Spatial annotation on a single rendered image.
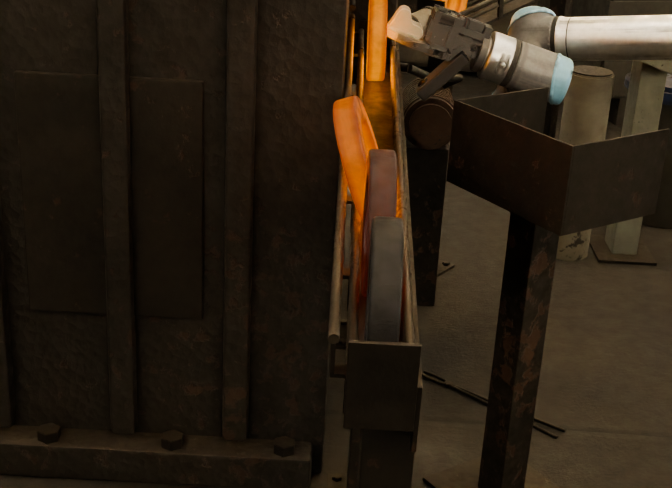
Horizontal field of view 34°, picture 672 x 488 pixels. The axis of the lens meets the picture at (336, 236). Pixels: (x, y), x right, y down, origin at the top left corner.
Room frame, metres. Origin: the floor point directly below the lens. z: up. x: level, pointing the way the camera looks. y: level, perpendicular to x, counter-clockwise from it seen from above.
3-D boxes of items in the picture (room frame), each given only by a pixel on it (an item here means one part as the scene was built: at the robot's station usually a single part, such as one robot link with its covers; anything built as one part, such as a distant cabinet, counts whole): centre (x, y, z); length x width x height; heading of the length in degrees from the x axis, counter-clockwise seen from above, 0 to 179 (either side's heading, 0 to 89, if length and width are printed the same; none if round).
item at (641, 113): (2.83, -0.80, 0.31); 0.24 x 0.16 x 0.62; 0
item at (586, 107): (2.79, -0.64, 0.26); 0.12 x 0.12 x 0.52
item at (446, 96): (2.48, -0.20, 0.27); 0.22 x 0.13 x 0.53; 0
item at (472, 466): (1.63, -0.33, 0.36); 0.26 x 0.20 x 0.72; 35
